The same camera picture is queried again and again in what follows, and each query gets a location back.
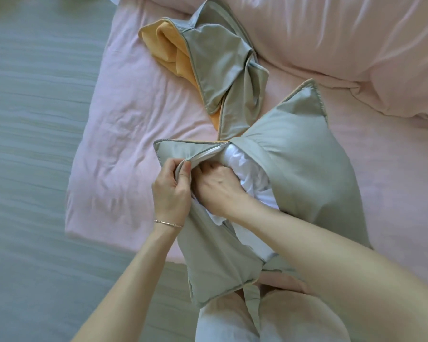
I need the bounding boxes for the person's left hand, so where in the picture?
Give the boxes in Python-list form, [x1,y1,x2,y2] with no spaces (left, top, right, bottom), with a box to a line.
[151,159,194,229]

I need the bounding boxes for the pink bed sheet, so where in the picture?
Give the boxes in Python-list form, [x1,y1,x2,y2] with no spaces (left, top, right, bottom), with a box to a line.
[64,0,428,297]

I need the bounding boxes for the person's left forearm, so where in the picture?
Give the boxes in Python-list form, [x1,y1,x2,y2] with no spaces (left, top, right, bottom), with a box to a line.
[71,221,183,342]

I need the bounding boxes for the white cushion insert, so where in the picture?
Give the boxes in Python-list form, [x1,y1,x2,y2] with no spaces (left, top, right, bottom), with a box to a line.
[204,144,282,265]

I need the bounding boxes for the thin gold bracelet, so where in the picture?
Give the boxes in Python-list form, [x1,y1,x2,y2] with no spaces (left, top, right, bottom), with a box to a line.
[153,219,185,229]

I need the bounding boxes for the grey-green cushion cover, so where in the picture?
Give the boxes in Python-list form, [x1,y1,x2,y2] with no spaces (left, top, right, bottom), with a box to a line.
[138,0,271,141]
[153,78,374,309]

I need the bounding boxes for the person's right forearm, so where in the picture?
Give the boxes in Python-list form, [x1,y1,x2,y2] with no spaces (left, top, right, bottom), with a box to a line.
[231,198,428,342]

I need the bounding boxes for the pink duvet with white ruffle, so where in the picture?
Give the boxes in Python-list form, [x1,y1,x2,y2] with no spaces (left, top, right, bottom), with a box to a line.
[142,0,428,122]

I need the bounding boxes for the person's right hand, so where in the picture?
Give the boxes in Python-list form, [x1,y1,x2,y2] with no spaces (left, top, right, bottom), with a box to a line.
[191,161,256,219]

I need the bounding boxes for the person's white trousers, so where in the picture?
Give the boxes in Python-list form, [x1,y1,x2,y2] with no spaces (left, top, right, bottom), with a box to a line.
[194,287,353,342]

